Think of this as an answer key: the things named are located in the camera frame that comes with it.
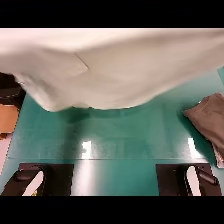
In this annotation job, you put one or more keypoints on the white T-shirt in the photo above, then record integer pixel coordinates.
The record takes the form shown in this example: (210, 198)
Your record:
(126, 66)

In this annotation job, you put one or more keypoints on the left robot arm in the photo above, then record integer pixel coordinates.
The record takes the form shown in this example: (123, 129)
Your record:
(31, 181)

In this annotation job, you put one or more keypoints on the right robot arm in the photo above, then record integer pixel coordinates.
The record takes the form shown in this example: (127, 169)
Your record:
(191, 180)

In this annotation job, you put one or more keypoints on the brown garment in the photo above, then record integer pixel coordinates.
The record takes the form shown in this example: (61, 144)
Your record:
(208, 118)

